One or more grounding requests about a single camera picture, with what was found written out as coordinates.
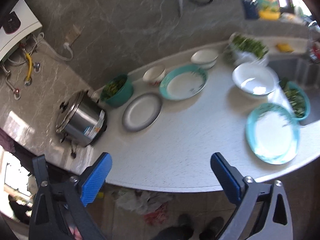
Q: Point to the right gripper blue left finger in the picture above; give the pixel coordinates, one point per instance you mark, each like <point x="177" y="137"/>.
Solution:
<point x="54" y="202"/>

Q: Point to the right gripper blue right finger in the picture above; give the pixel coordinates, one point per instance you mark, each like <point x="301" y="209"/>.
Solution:
<point x="274" y="219"/>

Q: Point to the grey rimmed white plate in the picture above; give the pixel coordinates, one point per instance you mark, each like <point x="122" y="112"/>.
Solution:
<point x="142" y="112"/>

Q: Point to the large white bowl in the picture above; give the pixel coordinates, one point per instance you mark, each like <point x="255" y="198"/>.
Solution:
<point x="255" y="80"/>

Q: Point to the teal rimmed deep plate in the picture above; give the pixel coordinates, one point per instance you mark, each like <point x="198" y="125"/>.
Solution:
<point x="183" y="82"/>

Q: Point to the small white bowl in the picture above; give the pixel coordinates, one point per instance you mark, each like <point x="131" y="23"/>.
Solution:
<point x="205" y="58"/>

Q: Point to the red flower patterned bowl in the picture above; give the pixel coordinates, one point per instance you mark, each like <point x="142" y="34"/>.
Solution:
<point x="154" y="75"/>

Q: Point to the red and white floor bag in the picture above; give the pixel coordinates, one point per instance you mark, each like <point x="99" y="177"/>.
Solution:
<point x="151" y="205"/>

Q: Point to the stainless steel rice cooker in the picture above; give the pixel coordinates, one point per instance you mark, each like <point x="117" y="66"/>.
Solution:
<point x="81" y="119"/>

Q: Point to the green bowl with greens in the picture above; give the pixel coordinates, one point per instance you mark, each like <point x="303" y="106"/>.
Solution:
<point x="117" y="91"/>

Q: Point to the teal colander with greens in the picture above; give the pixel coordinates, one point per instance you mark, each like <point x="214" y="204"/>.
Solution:
<point x="297" y="98"/>

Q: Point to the stainless steel sink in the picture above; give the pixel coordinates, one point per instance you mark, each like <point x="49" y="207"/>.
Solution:
<point x="305" y="74"/>

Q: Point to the plastic bag of greens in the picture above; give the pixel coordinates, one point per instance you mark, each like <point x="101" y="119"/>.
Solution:
<point x="245" y="49"/>

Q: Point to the yellow sponge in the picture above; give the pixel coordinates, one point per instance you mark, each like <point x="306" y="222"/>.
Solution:
<point x="284" y="48"/>

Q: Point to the yellow container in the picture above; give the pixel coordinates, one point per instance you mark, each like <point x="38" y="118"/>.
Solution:
<point x="269" y="15"/>

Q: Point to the blue utensil holder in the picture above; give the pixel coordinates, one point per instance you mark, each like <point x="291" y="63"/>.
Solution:
<point x="250" y="9"/>

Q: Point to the white water heater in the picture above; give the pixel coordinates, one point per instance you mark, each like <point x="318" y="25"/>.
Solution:
<point x="20" y="23"/>

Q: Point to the wall power socket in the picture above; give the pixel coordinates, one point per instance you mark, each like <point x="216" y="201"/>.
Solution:
<point x="73" y="33"/>

